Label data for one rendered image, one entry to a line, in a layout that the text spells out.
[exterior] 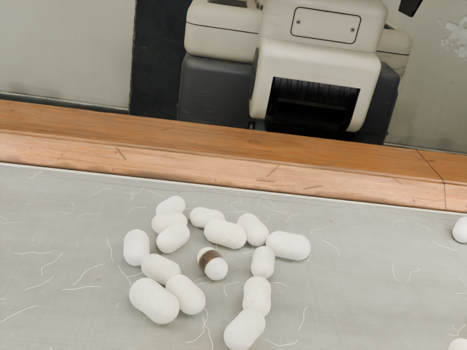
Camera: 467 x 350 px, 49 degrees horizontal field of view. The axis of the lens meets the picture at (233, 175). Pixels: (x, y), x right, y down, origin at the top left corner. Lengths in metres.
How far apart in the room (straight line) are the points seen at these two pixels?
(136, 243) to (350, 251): 0.19
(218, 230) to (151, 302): 0.11
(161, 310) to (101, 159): 0.23
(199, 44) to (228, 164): 0.73
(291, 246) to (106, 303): 0.15
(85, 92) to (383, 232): 2.17
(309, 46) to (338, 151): 0.40
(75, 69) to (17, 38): 0.28
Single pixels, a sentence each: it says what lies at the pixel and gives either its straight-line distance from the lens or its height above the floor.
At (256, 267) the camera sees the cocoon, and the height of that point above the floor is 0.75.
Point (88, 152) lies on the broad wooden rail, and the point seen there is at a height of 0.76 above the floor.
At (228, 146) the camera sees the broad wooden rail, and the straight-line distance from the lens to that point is 0.56.
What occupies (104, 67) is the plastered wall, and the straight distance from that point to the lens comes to 2.51.
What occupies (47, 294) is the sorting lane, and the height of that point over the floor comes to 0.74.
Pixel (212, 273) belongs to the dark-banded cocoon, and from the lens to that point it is 0.39.
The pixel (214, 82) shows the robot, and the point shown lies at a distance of 1.26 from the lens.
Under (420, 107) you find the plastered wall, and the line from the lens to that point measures 2.64.
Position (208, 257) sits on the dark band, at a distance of 0.39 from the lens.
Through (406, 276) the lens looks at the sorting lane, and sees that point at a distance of 0.46.
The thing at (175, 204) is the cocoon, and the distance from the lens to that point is 0.45.
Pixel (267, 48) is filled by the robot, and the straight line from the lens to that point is 0.94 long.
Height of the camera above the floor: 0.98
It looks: 26 degrees down
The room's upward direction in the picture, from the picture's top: 9 degrees clockwise
